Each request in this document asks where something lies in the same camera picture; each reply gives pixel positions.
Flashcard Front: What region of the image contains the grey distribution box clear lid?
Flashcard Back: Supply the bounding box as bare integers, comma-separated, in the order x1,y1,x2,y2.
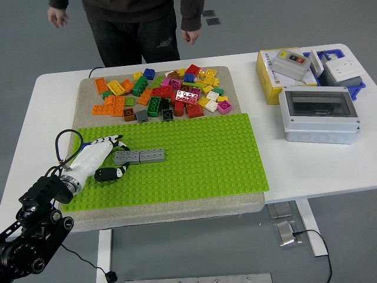
278,85,361,145

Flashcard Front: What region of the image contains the white table leg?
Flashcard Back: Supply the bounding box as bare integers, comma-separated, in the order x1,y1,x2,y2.
96,229,113,283
296,199,329,257

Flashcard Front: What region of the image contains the grey-brown foam mat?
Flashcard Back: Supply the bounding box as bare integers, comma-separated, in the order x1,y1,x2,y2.
57,65,266,233

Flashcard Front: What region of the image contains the person's right hand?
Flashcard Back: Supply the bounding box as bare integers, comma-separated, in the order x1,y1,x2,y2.
48,7,69,29

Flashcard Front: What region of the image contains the black cord with plug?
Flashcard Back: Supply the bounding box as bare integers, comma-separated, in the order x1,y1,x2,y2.
60,243,118,283

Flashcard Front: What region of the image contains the long yellow toy brick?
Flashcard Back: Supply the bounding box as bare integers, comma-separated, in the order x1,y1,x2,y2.
107,80,127,97

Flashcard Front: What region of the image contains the metal floor socket plate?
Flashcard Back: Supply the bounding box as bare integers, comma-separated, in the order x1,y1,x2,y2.
273,219,303,248

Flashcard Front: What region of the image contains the white plastic panel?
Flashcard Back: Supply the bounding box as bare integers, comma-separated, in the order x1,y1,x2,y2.
308,50,323,74

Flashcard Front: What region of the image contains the glossy long red toy brick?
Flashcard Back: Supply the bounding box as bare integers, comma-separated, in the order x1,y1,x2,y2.
174,90,199,105

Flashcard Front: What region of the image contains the yellow cardboard box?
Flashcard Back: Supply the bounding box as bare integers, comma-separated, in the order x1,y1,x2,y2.
255,47,318,106

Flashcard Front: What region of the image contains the white wall socket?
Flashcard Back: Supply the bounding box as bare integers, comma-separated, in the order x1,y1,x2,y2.
323,57,363,83

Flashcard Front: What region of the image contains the flat metal floor plate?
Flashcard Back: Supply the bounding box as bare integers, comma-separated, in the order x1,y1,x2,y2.
267,202,294,219

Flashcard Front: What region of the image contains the long metal floor plate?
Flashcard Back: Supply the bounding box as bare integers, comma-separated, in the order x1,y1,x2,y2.
197,273,273,283
125,277,200,283

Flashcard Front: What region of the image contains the blue plastic bin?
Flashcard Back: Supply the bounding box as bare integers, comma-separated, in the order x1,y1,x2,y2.
303,48,366,101

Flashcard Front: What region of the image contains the green studded baseplate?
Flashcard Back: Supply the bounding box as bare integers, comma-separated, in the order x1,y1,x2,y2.
62,113,270,213

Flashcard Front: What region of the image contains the grey push-button switch box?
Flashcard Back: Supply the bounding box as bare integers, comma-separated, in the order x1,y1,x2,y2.
271,49,312,82

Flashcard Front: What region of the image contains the person's left hand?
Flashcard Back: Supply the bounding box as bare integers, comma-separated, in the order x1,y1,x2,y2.
181,28,201,45

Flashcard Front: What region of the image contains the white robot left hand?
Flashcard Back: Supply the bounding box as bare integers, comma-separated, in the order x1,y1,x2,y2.
68,134,131,189

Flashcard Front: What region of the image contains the long green toy brick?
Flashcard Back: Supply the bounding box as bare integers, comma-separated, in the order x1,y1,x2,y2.
146,96,162,118
132,75,148,97

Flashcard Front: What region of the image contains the black floor power cable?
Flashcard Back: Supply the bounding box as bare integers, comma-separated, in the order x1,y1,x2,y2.
292,229,334,283

